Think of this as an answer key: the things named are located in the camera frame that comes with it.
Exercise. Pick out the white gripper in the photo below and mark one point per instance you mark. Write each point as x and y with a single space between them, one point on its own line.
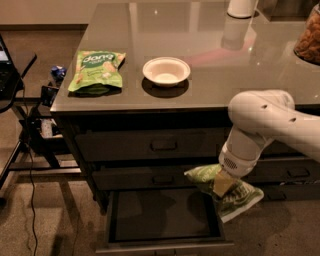
237 164

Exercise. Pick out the green jalapeno chip bag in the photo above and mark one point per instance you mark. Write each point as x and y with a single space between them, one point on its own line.
240 197

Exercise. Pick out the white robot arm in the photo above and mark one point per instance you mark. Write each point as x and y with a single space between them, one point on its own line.
259 118

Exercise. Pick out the middle right drawer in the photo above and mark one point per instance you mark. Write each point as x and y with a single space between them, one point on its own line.
284 170

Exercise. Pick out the bottom right drawer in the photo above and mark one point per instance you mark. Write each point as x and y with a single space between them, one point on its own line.
292 192

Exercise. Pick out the top left drawer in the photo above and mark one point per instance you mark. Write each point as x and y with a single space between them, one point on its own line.
150 144

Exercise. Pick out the middle left drawer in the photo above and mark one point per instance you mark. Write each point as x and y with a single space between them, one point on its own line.
142 177

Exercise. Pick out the top right drawer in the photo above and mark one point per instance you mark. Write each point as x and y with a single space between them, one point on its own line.
277 148

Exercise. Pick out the open bottom drawer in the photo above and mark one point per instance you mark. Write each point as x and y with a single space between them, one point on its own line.
162 222

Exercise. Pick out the dark grey drawer cabinet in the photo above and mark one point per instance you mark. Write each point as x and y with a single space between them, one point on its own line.
226 56

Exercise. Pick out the light green dang snack bag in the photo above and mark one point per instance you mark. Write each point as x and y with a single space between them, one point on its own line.
97 72

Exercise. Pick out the white paper bowl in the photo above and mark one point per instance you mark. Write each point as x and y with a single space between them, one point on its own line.
166 71

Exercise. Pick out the clear jar of snacks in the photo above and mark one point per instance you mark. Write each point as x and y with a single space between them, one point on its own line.
307 46

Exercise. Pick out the white cylindrical container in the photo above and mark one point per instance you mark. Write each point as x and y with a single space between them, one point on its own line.
241 8

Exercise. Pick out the small dark screen device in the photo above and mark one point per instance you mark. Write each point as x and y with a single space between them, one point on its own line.
48 95

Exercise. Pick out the blue small object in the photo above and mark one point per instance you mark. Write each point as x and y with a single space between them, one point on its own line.
58 73

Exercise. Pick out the black side desk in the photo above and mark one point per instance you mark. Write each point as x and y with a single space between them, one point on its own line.
33 151

